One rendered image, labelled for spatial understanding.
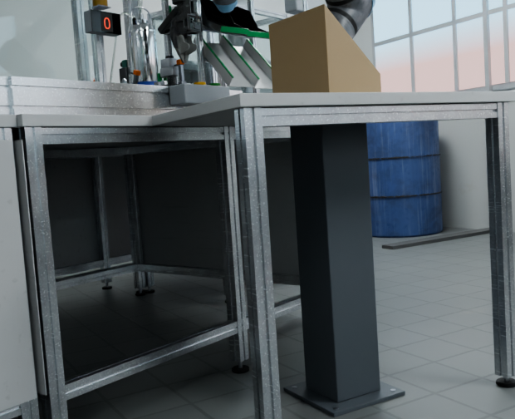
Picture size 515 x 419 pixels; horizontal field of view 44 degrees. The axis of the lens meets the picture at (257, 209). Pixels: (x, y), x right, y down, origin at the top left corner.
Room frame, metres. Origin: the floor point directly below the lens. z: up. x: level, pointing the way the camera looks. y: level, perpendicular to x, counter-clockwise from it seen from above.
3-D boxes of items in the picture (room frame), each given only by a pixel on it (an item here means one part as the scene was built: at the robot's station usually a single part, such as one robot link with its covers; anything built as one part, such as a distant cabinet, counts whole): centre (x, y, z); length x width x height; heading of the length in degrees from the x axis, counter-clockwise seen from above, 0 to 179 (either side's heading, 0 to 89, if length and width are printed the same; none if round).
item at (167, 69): (2.27, 0.28, 1.06); 0.08 x 0.04 x 0.07; 51
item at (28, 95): (1.96, 0.33, 0.91); 0.89 x 0.06 x 0.11; 141
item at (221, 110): (1.90, -0.19, 0.84); 0.90 x 0.70 x 0.03; 120
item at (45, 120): (2.55, 0.62, 0.85); 1.50 x 1.41 x 0.03; 141
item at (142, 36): (3.24, 0.51, 1.32); 0.14 x 0.14 x 0.38
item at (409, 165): (5.71, -0.99, 0.50); 1.36 x 0.87 x 1.00; 30
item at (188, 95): (2.06, 0.16, 0.93); 0.21 x 0.07 x 0.06; 141
